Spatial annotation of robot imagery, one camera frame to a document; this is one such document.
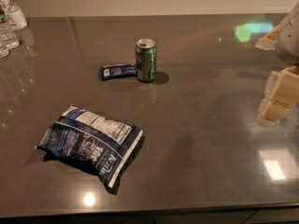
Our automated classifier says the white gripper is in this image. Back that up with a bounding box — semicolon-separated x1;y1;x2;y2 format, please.
255;2;299;127

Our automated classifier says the blue chip bag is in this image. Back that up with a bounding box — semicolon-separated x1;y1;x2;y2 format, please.
36;105;143;188

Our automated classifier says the green soda can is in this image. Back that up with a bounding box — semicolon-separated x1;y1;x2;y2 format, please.
135;38;157;82

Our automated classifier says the small blue snack packet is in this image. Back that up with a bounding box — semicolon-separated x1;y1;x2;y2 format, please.
99;63;137;80

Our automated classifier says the clear sanitizer pump bottle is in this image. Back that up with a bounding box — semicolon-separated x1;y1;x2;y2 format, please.
0;0;28;31

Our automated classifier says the clear plastic water bottle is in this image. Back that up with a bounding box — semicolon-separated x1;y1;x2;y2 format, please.
0;6;20;49

